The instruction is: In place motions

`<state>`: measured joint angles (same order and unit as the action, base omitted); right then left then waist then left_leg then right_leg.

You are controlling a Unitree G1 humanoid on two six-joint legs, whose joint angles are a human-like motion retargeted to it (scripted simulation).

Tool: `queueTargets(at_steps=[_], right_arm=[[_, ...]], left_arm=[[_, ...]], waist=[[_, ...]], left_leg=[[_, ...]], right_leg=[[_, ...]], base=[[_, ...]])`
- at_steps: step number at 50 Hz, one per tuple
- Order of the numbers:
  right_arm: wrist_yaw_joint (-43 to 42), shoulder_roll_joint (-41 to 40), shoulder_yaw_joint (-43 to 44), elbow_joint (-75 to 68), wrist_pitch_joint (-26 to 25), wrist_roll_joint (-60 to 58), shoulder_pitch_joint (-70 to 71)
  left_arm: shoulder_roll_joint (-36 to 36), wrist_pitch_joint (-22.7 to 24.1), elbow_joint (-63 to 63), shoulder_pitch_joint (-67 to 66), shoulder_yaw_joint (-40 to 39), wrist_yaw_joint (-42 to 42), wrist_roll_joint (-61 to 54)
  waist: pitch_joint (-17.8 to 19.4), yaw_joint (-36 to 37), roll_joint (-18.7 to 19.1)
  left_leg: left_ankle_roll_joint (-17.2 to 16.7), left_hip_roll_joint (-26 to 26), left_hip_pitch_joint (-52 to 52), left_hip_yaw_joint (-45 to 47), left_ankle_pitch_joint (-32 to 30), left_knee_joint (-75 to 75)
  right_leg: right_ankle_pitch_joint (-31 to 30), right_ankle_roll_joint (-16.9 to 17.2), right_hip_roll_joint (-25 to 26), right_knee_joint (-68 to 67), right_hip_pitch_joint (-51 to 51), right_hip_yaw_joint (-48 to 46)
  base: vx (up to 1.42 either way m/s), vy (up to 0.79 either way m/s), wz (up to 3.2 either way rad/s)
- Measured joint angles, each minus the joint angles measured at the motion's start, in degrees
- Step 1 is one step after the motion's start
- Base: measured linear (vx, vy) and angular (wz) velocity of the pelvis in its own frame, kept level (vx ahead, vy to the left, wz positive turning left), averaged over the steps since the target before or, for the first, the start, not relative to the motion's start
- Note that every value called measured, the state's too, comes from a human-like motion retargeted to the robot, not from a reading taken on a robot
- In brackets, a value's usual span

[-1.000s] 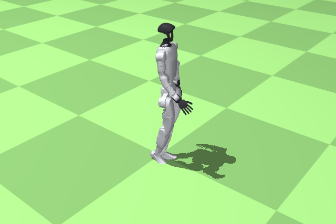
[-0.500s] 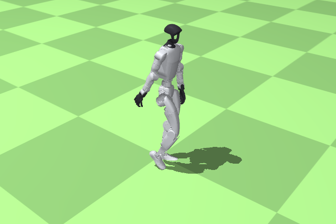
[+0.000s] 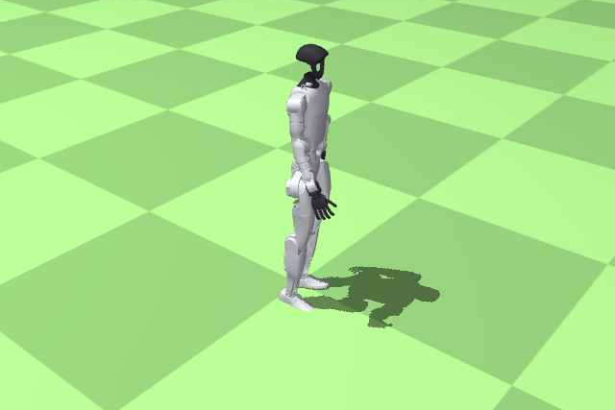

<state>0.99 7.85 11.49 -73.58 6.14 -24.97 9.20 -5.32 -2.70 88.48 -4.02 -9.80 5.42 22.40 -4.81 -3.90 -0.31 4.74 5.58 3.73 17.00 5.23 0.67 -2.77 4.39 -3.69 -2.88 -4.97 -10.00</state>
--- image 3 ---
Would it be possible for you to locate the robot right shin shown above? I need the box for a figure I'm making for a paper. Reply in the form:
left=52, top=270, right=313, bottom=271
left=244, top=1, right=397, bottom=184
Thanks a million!
left=283, top=237, right=307, bottom=298

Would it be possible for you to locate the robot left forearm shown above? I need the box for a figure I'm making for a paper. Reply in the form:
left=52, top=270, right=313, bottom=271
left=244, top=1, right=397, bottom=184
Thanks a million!
left=316, top=126, right=329, bottom=158

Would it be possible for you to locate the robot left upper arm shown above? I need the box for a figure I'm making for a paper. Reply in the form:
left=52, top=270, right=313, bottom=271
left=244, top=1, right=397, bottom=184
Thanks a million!
left=319, top=79, right=332, bottom=128

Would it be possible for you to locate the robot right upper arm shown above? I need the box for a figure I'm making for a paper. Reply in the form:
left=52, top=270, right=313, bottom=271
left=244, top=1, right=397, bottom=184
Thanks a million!
left=286, top=93, right=311, bottom=153

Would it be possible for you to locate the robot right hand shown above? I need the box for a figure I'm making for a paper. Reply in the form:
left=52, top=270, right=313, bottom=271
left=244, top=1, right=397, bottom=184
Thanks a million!
left=306, top=181, right=337, bottom=220

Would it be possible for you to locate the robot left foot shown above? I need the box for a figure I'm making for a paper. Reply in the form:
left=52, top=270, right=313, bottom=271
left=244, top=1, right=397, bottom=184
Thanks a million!
left=298, top=274, right=329, bottom=289

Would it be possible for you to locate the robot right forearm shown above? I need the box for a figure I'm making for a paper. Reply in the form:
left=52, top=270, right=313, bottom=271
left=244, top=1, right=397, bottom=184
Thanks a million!
left=293, top=141, right=318, bottom=193

